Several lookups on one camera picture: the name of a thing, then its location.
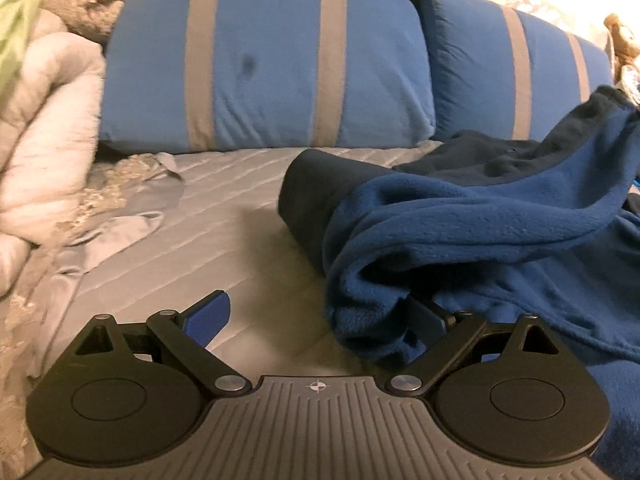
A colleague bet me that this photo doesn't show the grey sheet with lace trim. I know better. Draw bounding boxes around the grey sheet with lace trim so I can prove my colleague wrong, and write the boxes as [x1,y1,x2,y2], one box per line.
[0,152,187,377]

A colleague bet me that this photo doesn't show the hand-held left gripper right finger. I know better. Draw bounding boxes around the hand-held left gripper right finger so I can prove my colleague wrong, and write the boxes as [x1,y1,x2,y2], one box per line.
[385,294,564,397]

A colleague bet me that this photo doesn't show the white puffy comforter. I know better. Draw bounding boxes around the white puffy comforter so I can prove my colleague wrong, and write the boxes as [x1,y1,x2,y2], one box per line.
[0,10,107,302]

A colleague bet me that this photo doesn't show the quilted grey bedspread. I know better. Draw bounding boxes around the quilted grey bedspread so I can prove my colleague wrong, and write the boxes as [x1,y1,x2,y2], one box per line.
[30,140,446,392]

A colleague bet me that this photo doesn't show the blue pillow with grey stripes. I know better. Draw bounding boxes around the blue pillow with grey stripes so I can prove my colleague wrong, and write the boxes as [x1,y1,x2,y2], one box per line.
[419,0,617,145]

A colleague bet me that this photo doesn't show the blue fleece jacket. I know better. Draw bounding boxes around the blue fleece jacket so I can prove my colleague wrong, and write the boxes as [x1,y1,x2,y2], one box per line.
[277,85,640,480]

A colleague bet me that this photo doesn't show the brown teddy bear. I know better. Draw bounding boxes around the brown teddy bear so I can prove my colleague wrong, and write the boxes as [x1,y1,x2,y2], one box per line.
[602,12,640,67]

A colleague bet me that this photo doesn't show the light green cloth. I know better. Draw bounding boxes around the light green cloth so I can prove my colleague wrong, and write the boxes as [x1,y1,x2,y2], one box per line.
[0,0,57,92]

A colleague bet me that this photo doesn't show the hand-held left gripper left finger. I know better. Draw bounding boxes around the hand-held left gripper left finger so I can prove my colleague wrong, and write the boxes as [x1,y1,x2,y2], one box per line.
[74,290,252,399]

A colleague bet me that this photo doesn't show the stained blue pillow grey stripes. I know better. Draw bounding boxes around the stained blue pillow grey stripes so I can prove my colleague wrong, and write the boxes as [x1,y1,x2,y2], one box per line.
[97,0,437,155]

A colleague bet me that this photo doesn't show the beige fuzzy blanket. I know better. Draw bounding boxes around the beige fuzzy blanket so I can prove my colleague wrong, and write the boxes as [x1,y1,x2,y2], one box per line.
[42,0,157,45]

